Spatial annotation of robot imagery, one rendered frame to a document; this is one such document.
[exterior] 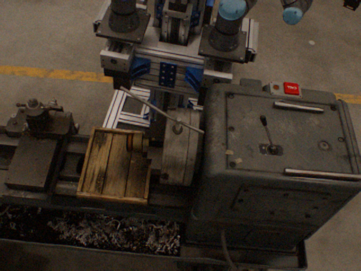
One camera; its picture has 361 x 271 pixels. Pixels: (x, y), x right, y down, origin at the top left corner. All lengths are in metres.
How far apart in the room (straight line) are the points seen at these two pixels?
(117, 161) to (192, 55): 0.64
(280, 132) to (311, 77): 2.23
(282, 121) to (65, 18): 2.79
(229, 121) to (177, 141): 0.21
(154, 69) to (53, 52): 1.68
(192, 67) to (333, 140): 0.79
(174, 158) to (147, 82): 0.76
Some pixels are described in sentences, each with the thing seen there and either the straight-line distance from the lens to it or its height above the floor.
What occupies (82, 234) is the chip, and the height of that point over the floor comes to 0.57.
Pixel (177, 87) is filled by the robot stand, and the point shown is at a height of 0.85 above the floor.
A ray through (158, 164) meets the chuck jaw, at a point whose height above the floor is 1.11.
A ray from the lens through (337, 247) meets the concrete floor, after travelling 2.82.
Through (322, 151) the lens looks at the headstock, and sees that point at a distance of 1.48.
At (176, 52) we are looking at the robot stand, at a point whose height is 1.07.
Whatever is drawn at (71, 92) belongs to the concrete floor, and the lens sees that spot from 3.18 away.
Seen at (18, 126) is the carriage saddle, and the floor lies 0.91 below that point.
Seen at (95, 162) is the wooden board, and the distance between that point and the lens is 1.73.
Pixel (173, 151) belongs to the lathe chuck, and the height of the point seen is 1.20.
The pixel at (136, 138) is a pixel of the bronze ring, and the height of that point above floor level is 1.12.
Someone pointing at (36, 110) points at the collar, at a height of 1.14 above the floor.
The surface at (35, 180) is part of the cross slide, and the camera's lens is 1.63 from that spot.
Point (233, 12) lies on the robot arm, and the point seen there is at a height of 1.37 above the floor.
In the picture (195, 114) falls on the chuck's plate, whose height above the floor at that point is 1.22.
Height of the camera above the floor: 2.36
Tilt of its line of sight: 54 degrees down
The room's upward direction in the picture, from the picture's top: 10 degrees clockwise
